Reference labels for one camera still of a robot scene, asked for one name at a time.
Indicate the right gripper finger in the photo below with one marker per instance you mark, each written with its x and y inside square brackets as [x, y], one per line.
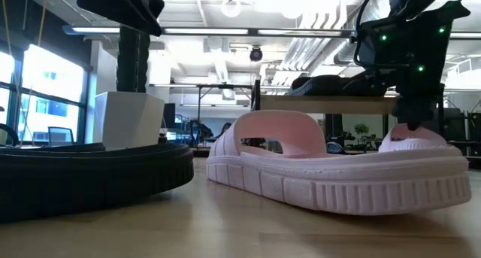
[407, 117]
[428, 113]

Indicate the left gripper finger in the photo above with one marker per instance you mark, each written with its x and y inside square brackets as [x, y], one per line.
[124, 8]

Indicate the pink rubber slide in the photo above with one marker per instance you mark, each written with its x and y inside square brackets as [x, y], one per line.
[338, 183]
[413, 143]

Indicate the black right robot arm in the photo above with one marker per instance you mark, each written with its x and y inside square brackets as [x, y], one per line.
[406, 43]

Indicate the black background robot arm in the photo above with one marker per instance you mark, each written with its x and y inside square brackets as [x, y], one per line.
[199, 128]

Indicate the wooden shelf black legs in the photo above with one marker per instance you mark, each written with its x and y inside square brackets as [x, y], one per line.
[327, 104]

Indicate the black cabinet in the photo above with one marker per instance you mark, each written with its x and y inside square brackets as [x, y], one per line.
[460, 126]

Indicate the small green potted plant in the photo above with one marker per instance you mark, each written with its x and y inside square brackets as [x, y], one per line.
[361, 128]

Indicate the tall dark cactus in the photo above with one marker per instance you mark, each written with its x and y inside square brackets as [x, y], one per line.
[131, 62]

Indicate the large bright window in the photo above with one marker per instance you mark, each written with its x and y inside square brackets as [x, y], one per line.
[52, 73]

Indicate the long linear ceiling light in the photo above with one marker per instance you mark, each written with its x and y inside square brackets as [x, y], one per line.
[206, 31]

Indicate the white square planter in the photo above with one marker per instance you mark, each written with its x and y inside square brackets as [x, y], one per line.
[127, 119]

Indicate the black computer monitor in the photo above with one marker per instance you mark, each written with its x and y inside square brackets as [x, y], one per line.
[169, 115]

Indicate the white ceiling pipe bundle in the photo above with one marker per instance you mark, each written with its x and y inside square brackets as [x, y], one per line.
[312, 43]

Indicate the grey office chair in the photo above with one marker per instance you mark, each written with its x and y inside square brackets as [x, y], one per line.
[60, 135]

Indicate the person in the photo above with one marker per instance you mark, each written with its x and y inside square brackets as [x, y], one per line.
[226, 129]

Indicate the silver spiral air duct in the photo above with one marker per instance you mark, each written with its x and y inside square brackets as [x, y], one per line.
[343, 55]

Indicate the black background table frame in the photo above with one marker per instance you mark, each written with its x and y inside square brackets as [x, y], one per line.
[225, 86]

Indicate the black ceiling dome camera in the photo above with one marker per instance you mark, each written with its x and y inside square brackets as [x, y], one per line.
[256, 55]

